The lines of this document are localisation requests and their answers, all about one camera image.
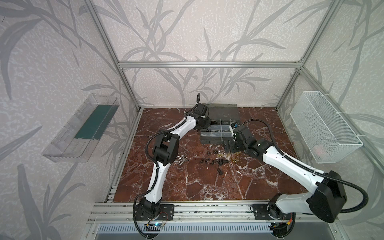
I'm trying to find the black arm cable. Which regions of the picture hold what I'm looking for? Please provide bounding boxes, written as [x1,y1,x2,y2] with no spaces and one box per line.
[239,119,369,214]
[132,127,181,238]

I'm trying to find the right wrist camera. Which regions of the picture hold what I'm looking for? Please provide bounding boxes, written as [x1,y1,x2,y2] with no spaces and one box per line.
[233,125,252,141]

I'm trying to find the white wire mesh basket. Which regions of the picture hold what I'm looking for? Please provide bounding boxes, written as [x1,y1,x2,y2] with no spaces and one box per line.
[291,91,364,164]

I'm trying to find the aluminium back crossbar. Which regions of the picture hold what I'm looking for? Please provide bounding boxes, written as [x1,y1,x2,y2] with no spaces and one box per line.
[118,61,302,69]

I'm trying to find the silver nuts pile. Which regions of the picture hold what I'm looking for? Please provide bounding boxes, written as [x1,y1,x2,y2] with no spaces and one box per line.
[175,154,190,166]

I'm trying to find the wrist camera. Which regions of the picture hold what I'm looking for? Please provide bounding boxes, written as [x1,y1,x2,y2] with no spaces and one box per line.
[233,125,252,141]
[190,103,209,119]

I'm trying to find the clear plastic wall tray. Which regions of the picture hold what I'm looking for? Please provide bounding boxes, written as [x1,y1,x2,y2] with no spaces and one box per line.
[42,94,120,163]

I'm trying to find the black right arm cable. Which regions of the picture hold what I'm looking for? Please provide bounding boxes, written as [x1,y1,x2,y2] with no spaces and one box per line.
[239,119,369,214]

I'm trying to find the aluminium front rail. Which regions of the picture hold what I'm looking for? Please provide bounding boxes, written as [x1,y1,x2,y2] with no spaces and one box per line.
[86,201,340,224]

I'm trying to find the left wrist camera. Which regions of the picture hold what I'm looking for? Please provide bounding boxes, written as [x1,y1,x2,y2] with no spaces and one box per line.
[190,103,209,119]

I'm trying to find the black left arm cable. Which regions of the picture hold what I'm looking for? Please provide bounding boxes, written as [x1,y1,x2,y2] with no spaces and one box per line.
[132,127,181,238]

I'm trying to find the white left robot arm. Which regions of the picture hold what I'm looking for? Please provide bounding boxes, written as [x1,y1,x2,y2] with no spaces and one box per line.
[138,116,211,215]

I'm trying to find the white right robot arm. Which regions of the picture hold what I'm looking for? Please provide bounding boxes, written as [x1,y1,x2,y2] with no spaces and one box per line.
[224,139,347,223]

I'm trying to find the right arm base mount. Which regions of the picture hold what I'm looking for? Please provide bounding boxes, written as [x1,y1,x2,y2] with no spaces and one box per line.
[251,204,292,221]

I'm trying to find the lone black screw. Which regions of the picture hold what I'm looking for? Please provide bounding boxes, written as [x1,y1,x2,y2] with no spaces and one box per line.
[217,168,224,176]

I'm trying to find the black screws pile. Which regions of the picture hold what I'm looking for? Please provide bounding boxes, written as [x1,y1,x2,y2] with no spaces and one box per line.
[198,150,230,167]

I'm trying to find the brass screws pile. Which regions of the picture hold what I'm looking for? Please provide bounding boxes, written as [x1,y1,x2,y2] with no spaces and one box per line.
[225,153,243,164]

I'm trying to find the aluminium frame post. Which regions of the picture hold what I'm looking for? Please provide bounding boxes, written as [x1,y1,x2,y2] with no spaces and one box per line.
[276,0,344,110]

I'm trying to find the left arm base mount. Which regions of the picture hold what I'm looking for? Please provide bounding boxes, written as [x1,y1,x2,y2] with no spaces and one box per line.
[135,204,175,221]

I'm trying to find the grey plastic organizer box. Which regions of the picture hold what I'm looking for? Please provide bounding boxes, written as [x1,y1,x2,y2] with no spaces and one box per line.
[200,104,241,145]

